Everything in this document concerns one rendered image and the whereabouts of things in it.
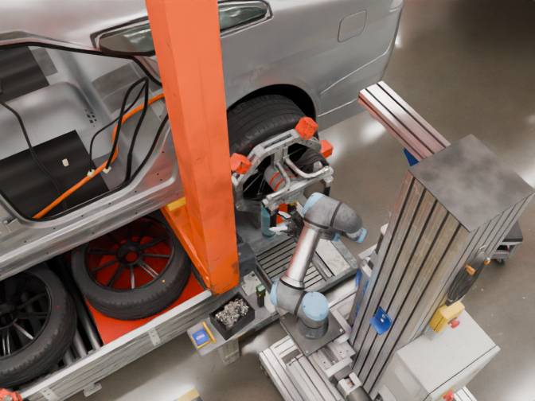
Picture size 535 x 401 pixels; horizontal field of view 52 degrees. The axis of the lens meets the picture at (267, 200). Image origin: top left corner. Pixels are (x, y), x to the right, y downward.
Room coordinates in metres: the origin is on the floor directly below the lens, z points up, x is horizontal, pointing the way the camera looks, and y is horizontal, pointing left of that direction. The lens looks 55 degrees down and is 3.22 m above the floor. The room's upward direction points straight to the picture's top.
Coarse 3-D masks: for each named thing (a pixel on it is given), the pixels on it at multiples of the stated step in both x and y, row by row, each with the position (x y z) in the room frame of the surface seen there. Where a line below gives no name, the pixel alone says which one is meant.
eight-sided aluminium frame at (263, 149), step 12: (288, 132) 1.91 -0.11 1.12; (264, 144) 1.83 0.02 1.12; (276, 144) 1.83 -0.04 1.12; (288, 144) 1.85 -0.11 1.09; (312, 144) 1.94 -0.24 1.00; (252, 156) 1.79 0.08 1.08; (264, 156) 1.77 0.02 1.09; (252, 168) 1.74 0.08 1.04; (312, 168) 1.96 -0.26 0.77; (240, 180) 1.70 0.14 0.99; (300, 180) 1.96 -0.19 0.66; (240, 192) 1.70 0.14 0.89; (240, 204) 1.69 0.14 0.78; (252, 204) 1.78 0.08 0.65
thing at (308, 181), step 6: (330, 168) 1.79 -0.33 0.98; (324, 174) 1.75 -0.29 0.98; (330, 174) 1.77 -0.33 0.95; (306, 180) 1.71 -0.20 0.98; (312, 180) 1.71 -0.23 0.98; (318, 180) 1.73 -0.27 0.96; (294, 186) 1.67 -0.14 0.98; (300, 186) 1.67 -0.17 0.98; (306, 186) 1.69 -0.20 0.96; (288, 192) 1.63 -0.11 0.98; (294, 192) 1.65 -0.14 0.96; (276, 198) 1.59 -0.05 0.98; (282, 198) 1.61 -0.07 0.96; (264, 204) 1.55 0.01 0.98; (270, 204) 1.57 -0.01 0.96
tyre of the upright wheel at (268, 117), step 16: (272, 96) 2.14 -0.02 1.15; (240, 112) 2.01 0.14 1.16; (256, 112) 1.99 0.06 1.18; (272, 112) 2.00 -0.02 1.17; (288, 112) 2.03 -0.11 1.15; (240, 128) 1.91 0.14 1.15; (256, 128) 1.89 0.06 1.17; (272, 128) 1.90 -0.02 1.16; (288, 128) 1.95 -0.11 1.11; (240, 144) 1.82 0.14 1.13; (256, 144) 1.85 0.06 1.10
